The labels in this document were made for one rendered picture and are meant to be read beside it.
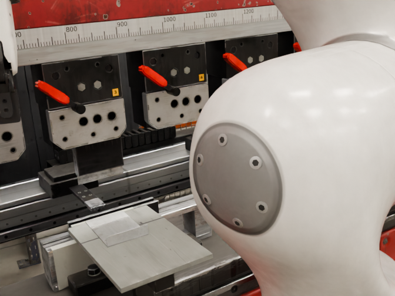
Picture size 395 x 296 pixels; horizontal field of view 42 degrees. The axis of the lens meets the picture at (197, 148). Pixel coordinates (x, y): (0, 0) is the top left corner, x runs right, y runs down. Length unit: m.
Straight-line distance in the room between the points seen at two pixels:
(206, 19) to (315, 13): 0.72
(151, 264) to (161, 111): 0.33
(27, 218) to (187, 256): 0.53
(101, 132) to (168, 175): 0.48
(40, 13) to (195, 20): 0.32
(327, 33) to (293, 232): 0.18
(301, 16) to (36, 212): 1.03
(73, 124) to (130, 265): 0.29
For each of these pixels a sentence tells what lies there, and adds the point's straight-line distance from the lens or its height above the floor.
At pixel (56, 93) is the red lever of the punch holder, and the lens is 0.93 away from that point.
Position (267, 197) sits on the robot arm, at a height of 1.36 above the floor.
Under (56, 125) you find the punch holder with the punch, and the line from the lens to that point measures 0.98.
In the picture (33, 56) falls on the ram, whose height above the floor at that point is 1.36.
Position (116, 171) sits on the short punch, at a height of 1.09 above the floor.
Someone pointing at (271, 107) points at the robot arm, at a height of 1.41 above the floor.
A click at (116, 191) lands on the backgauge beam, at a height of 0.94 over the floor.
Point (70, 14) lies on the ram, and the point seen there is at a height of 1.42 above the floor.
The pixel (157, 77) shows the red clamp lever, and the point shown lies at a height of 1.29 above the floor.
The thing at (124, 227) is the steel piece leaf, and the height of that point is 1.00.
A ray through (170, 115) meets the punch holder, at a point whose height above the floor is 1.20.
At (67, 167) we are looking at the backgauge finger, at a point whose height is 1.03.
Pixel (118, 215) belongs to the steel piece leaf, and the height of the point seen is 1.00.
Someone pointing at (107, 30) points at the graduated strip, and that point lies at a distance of 0.99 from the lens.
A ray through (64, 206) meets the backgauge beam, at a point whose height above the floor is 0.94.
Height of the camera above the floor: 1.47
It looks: 19 degrees down
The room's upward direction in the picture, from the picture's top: 3 degrees counter-clockwise
